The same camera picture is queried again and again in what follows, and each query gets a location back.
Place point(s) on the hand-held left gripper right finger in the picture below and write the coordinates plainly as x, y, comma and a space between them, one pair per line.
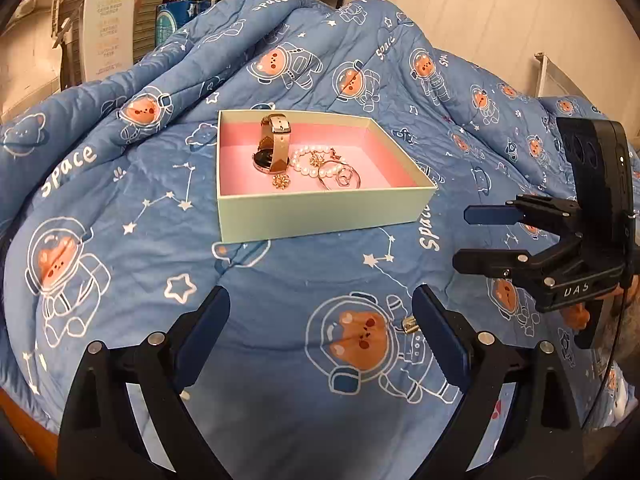
445, 340

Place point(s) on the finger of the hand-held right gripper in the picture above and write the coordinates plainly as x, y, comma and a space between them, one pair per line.
492, 215
500, 262

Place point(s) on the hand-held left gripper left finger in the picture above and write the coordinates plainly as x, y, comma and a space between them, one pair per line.
200, 340

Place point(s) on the green box with pink inside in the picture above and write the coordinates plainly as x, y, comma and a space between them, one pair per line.
310, 215

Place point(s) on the gold flower brooch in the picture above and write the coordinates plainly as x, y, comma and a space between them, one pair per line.
280, 182

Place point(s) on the person's right hand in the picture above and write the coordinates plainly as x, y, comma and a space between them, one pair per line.
575, 317

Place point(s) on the blue printed bear blanket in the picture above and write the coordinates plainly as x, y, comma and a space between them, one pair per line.
150, 240

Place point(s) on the louvered wardrobe door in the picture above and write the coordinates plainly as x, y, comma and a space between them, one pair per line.
147, 35

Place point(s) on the tall white carton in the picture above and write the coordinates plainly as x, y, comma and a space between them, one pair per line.
107, 35

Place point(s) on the blue package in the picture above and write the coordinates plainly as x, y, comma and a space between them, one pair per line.
177, 17

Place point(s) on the white wall rack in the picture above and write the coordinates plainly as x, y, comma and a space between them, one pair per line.
557, 77

